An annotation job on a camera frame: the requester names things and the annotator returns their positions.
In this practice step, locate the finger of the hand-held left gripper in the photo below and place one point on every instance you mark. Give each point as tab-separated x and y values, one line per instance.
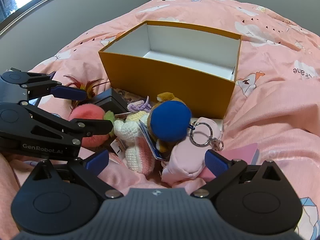
97	127
70	93

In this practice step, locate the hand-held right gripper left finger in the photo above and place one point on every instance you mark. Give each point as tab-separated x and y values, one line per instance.
98	162

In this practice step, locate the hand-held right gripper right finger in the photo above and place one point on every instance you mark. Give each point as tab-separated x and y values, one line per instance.
215	163

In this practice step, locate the red feather toy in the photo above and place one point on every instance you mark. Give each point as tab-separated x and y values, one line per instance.
75	81

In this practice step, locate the pink peach plush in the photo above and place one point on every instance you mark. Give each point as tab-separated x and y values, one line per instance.
85	112

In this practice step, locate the pink notepad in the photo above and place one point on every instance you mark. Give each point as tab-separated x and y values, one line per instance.
242	152

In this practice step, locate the small black box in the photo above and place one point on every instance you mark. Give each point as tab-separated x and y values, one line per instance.
112	100

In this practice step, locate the white crochet doll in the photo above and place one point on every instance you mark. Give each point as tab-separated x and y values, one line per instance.
132	130

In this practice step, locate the orange cardboard box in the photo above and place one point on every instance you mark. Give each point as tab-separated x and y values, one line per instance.
175	85

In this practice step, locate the printed picture card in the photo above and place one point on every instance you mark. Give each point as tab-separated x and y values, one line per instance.
130	95

